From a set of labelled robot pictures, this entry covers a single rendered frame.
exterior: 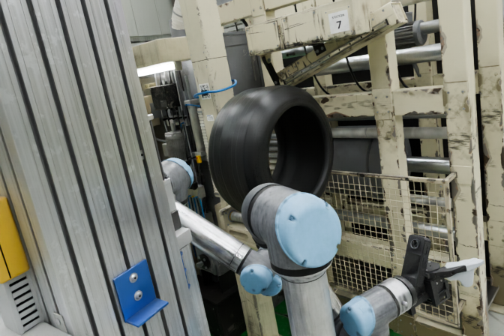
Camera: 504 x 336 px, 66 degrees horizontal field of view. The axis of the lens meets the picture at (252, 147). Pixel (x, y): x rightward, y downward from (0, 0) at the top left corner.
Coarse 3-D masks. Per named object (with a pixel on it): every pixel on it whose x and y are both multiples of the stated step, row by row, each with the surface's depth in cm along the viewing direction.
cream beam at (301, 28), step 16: (352, 0) 153; (368, 0) 161; (288, 16) 175; (304, 16) 169; (320, 16) 164; (352, 16) 154; (368, 16) 161; (256, 32) 190; (272, 32) 183; (288, 32) 177; (304, 32) 171; (320, 32) 166; (352, 32) 156; (368, 32) 162; (256, 48) 193; (272, 48) 186; (288, 48) 181
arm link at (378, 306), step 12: (372, 288) 86; (384, 288) 85; (360, 300) 82; (372, 300) 82; (384, 300) 82; (396, 300) 83; (348, 312) 81; (360, 312) 80; (372, 312) 80; (384, 312) 81; (396, 312) 83; (348, 324) 82; (360, 324) 79; (372, 324) 79; (384, 324) 81
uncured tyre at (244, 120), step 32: (256, 96) 161; (288, 96) 162; (224, 128) 160; (256, 128) 152; (288, 128) 203; (320, 128) 182; (224, 160) 158; (256, 160) 151; (288, 160) 206; (320, 160) 194; (224, 192) 166; (320, 192) 179
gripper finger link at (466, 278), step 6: (474, 258) 90; (450, 264) 90; (456, 264) 89; (462, 264) 89; (468, 264) 88; (474, 264) 89; (480, 264) 89; (468, 270) 88; (456, 276) 90; (462, 276) 90; (468, 276) 89; (462, 282) 90; (468, 282) 90
